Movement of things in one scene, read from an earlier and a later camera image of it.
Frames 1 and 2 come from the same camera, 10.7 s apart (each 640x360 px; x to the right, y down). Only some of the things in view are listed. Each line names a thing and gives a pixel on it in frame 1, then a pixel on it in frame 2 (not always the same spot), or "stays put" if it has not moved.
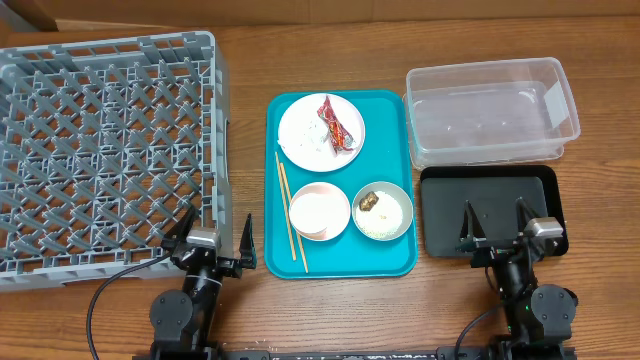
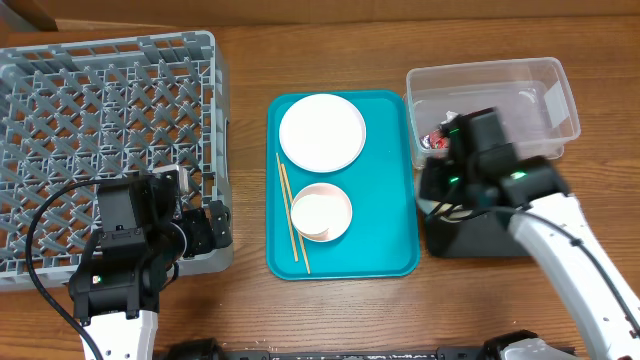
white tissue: x=314 y=135 to x=449 y=116
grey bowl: x=382 y=211 to x=444 y=207
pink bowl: x=319 y=211 stays put
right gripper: x=489 y=250 to x=429 y=184
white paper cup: x=317 y=211 stays put
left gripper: x=210 y=258 to x=215 y=226
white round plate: x=302 y=139 stays put
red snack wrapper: x=341 y=137 to x=434 y=140
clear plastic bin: x=489 y=113 stays put
